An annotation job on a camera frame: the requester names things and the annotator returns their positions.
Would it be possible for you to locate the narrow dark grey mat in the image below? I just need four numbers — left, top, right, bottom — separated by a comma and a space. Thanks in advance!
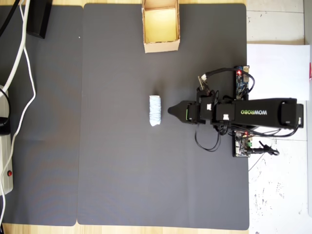
0, 5, 84, 227

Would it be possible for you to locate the open cardboard box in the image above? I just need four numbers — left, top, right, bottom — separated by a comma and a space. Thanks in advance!
140, 0, 181, 54

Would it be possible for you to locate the thin grey wire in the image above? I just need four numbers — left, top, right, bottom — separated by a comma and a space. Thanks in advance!
248, 157, 266, 172

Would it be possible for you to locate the black plug with cable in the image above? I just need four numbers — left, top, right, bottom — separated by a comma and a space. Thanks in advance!
0, 87, 12, 137

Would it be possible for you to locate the black servo cable loop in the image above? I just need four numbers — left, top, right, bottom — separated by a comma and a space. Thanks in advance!
194, 123, 222, 152

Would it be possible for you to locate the white paper sheet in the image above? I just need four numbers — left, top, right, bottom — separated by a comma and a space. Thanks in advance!
246, 43, 311, 102

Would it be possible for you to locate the black camera cable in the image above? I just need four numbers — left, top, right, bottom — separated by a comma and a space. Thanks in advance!
204, 67, 256, 98

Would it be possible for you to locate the white power strip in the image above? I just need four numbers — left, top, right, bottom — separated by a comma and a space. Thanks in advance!
0, 84, 14, 195

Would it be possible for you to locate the thin white cable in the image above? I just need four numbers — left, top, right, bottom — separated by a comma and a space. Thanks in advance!
0, 0, 37, 224

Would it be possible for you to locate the large dark grey mat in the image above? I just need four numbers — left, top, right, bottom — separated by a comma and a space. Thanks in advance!
77, 2, 251, 231

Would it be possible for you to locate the thick black cable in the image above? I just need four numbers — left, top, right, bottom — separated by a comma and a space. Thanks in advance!
0, 0, 21, 37

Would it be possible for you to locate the black motor driver board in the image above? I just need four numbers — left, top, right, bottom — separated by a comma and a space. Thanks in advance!
231, 130, 254, 158

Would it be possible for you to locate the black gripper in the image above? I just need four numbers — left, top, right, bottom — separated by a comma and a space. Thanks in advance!
167, 88, 216, 125

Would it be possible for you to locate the blue circuit board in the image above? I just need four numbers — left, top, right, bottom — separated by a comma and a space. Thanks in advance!
234, 65, 251, 100

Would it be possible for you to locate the small wrist camera board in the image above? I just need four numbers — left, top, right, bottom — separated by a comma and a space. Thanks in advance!
197, 74, 209, 90

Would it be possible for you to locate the white cloth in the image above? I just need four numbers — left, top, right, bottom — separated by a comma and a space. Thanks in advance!
148, 95, 162, 127

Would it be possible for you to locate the thick white cable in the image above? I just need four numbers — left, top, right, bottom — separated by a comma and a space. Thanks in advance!
0, 0, 28, 91

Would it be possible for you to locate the black rectangular box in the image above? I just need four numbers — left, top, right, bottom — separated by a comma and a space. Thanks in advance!
26, 0, 54, 39

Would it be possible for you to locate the black power plug cable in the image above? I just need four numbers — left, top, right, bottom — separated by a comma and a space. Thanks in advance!
250, 140, 280, 156

